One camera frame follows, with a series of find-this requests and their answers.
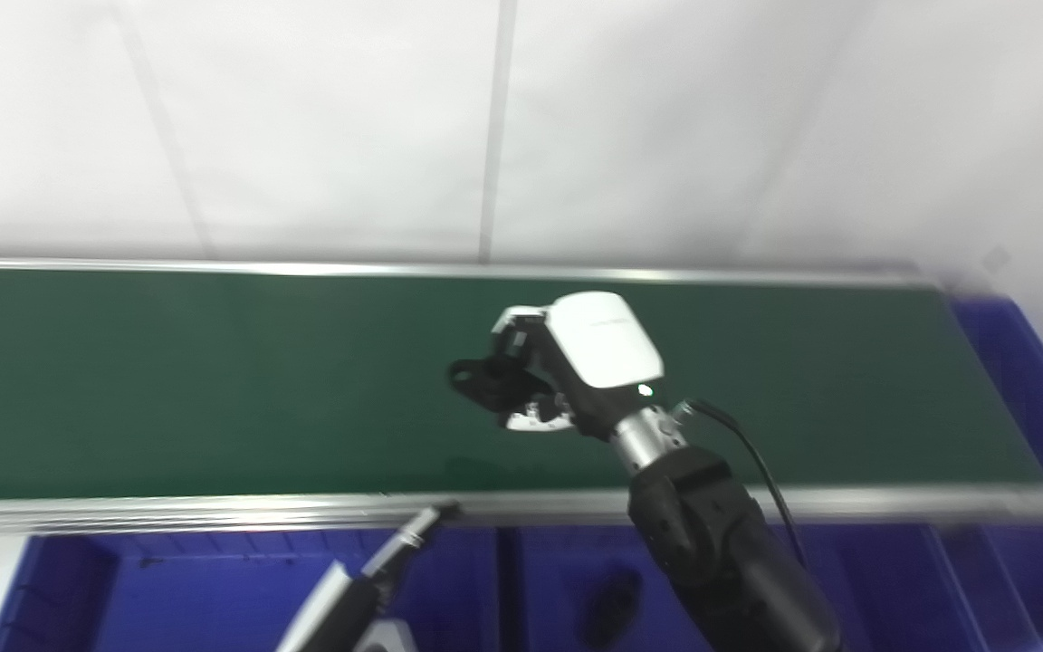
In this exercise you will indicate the black flanged metal part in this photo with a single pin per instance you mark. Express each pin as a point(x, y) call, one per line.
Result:
point(485, 380)

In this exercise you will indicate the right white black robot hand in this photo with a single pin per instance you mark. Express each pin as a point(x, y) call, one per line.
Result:
point(603, 344)

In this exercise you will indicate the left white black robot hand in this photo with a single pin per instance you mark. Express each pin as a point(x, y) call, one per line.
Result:
point(340, 602)

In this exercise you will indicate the blue plastic bin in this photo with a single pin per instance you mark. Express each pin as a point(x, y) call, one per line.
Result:
point(893, 589)
point(196, 598)
point(1042, 389)

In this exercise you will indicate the green conveyor belt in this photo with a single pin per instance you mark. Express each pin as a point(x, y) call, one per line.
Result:
point(214, 380)

